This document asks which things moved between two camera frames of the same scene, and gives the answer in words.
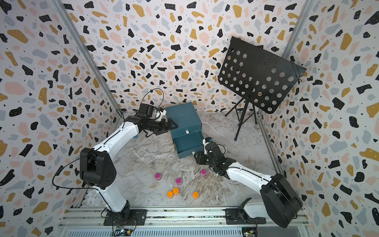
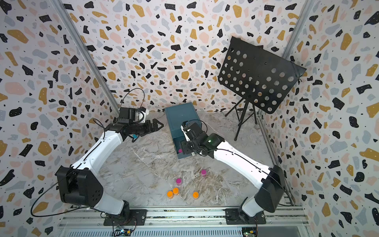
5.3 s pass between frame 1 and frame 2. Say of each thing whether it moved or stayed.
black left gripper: moved
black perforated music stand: stayed
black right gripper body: moved
